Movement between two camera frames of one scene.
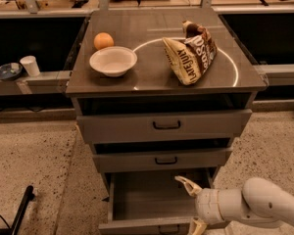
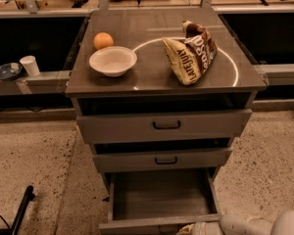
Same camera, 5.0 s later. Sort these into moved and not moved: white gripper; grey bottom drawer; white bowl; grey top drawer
Moved: white gripper
Not moved: white bowl; grey bottom drawer; grey top drawer
